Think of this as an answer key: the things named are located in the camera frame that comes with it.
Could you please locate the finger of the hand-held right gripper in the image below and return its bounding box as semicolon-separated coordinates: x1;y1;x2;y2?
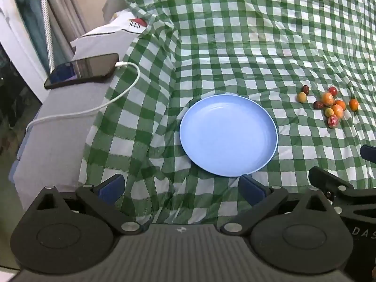
360;145;376;163
308;166;376;216

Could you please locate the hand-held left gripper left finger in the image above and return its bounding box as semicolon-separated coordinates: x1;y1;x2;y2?
29;174;142;236

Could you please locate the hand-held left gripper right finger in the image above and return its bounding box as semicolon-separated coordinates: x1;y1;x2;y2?
220;175;339;236

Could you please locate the blue plate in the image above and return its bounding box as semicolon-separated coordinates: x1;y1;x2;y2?
179;94;279;177

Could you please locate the grey bed mattress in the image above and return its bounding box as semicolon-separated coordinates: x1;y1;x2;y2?
13;31;141;209

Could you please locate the black smartphone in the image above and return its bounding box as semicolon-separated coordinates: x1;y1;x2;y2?
44;53;119;90

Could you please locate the green checkered cloth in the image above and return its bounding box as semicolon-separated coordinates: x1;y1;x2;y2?
78;0;376;225

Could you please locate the white printed pillow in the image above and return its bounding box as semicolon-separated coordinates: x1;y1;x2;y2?
70;3;150;47

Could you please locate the patterned pole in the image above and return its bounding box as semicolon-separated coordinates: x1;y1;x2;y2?
39;0;56;71

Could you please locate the grey pillow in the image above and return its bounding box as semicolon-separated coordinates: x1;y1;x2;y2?
103;0;130;24

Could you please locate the grey curtain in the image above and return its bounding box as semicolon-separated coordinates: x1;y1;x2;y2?
38;0;89;62

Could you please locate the teal curtain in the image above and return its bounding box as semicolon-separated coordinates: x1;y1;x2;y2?
12;0;50;74

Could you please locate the white charging cable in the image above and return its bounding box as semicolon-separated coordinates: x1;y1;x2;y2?
26;62;141;137

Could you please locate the white window frame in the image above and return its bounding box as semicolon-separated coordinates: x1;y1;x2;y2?
0;0;50;103

